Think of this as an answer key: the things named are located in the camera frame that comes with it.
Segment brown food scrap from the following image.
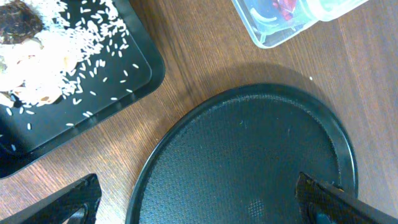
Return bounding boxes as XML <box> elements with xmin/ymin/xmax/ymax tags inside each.
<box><xmin>1</xmin><ymin>0</ymin><xmax>44</xmax><ymax>45</ymax></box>

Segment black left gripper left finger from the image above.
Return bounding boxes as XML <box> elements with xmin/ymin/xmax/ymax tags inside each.
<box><xmin>1</xmin><ymin>174</ymin><xmax>101</xmax><ymax>224</ymax></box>

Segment pile of rice waste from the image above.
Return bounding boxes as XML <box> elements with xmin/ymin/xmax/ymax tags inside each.
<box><xmin>1</xmin><ymin>0</ymin><xmax>126</xmax><ymax>109</ymax></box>

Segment red snack wrapper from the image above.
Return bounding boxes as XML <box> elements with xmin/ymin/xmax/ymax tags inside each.
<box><xmin>272</xmin><ymin>0</ymin><xmax>297</xmax><ymax>21</ymax></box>

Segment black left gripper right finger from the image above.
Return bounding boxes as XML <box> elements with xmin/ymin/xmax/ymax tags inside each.
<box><xmin>295</xmin><ymin>172</ymin><xmax>397</xmax><ymax>224</ymax></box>

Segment round black tray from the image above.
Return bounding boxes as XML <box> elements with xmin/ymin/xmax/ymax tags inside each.
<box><xmin>126</xmin><ymin>84</ymin><xmax>358</xmax><ymax>223</ymax></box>

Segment black food waste bin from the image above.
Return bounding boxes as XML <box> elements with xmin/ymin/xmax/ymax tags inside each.
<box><xmin>1</xmin><ymin>0</ymin><xmax>165</xmax><ymax>179</ymax></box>

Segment clear plastic waste bin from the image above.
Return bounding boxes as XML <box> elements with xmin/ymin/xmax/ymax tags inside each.
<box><xmin>233</xmin><ymin>0</ymin><xmax>367</xmax><ymax>49</ymax></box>

